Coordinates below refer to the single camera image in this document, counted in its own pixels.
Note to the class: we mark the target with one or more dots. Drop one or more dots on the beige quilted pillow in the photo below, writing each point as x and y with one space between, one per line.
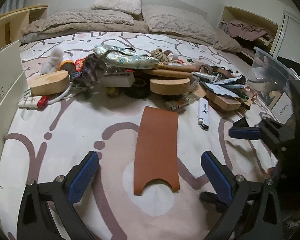
179 22

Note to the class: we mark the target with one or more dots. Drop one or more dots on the jute twine ball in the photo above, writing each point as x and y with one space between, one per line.
162 56

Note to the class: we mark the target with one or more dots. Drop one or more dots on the red clothespin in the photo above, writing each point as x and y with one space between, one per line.
42 103

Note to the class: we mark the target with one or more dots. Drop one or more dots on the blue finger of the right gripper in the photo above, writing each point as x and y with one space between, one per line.
247 133
241 123

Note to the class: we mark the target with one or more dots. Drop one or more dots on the brown tape roll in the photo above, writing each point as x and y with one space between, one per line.
206 69

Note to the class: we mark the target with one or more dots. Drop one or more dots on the bunny print blanket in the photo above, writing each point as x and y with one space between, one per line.
44 144

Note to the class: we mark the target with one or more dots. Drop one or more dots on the white louvered closet door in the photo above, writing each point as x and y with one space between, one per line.
288 44

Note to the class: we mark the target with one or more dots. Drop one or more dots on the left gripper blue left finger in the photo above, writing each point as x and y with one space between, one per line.
69 190

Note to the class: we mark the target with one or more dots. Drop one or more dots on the brown leather sleeve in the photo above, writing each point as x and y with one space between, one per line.
156 150

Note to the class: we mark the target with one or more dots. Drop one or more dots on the floral fabric pouch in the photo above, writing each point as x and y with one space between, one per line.
124 58

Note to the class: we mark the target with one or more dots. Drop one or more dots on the round cork block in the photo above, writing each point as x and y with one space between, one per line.
170 87

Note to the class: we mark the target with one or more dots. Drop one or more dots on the clear plastic storage bin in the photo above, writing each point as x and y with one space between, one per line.
270 78

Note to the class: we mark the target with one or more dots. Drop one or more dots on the white storage box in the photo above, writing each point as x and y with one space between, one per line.
10 71

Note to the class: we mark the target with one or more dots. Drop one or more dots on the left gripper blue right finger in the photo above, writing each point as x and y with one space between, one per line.
231 191

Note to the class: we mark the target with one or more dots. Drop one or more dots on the oval wooden box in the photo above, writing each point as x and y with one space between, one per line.
51 83

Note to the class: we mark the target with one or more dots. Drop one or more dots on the wooden bedside shelf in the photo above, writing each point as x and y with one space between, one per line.
11 23

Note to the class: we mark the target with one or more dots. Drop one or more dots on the flat cork disc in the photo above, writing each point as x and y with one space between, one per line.
168 73

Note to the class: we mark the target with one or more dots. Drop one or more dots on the pile of clothes in closet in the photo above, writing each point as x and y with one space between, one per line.
249 35

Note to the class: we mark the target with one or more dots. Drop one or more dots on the white Chanel box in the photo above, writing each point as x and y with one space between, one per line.
283 109

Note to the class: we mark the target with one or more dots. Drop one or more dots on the white plush toy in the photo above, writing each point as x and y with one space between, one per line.
52 64

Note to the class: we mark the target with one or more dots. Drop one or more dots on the white lighter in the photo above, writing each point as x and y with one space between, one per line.
203 114

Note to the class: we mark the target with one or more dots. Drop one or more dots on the fluffy cream pillow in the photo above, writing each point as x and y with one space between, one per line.
132 7

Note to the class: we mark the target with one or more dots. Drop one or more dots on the beige folded quilt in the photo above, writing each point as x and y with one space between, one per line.
77 19

